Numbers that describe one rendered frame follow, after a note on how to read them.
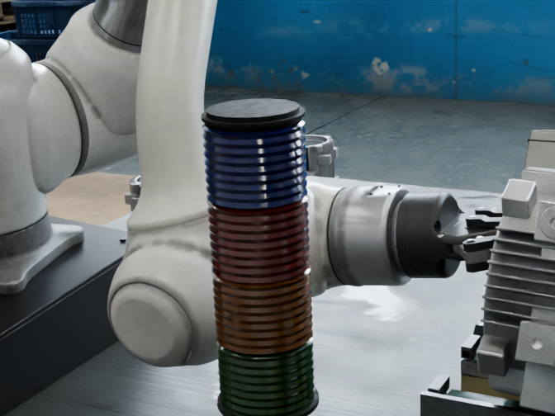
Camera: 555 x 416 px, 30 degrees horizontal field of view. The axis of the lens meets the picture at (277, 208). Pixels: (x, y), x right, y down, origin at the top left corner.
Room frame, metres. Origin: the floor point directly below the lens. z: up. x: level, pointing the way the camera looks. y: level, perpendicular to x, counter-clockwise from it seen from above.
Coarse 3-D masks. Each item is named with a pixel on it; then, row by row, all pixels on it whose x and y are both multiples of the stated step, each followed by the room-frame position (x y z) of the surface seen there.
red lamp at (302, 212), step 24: (216, 216) 0.57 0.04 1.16; (240, 216) 0.56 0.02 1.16; (264, 216) 0.56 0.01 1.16; (288, 216) 0.56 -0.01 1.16; (216, 240) 0.57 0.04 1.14; (240, 240) 0.56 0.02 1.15; (264, 240) 0.56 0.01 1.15; (288, 240) 0.56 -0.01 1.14; (216, 264) 0.57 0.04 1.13; (240, 264) 0.56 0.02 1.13; (264, 264) 0.56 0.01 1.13; (288, 264) 0.56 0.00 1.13
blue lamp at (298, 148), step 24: (216, 144) 0.57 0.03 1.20; (240, 144) 0.56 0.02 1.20; (264, 144) 0.56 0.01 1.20; (288, 144) 0.57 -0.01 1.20; (216, 168) 0.57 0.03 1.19; (240, 168) 0.56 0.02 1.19; (264, 168) 0.56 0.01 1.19; (288, 168) 0.57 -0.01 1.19; (216, 192) 0.57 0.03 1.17; (240, 192) 0.56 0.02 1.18; (264, 192) 0.56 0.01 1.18; (288, 192) 0.56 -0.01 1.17
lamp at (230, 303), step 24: (216, 288) 0.57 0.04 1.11; (240, 288) 0.56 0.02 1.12; (264, 288) 0.56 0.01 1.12; (288, 288) 0.56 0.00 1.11; (216, 312) 0.58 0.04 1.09; (240, 312) 0.56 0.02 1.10; (264, 312) 0.56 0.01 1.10; (288, 312) 0.56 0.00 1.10; (216, 336) 0.58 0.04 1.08; (240, 336) 0.56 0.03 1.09; (264, 336) 0.56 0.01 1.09; (288, 336) 0.56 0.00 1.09
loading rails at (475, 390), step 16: (480, 336) 0.90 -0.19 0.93; (464, 352) 0.87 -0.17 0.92; (464, 368) 0.87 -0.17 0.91; (432, 384) 0.80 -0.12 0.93; (448, 384) 0.81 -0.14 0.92; (464, 384) 0.87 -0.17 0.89; (480, 384) 0.86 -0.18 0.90; (432, 400) 0.77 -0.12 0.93; (448, 400) 0.76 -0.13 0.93; (464, 400) 0.76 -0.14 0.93; (480, 400) 0.79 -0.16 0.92; (496, 400) 0.78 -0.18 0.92; (512, 400) 0.78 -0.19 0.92
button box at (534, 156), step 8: (536, 136) 1.05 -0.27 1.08; (544, 136) 1.05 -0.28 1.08; (552, 136) 1.05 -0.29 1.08; (528, 144) 1.05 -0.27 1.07; (536, 144) 1.05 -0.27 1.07; (544, 144) 1.04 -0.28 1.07; (552, 144) 1.04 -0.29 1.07; (528, 152) 1.05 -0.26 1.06; (536, 152) 1.04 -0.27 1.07; (544, 152) 1.04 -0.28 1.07; (552, 152) 1.04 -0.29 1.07; (528, 160) 1.04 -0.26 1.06; (536, 160) 1.04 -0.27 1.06; (544, 160) 1.03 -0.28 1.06; (552, 160) 1.03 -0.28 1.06; (552, 168) 1.02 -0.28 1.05
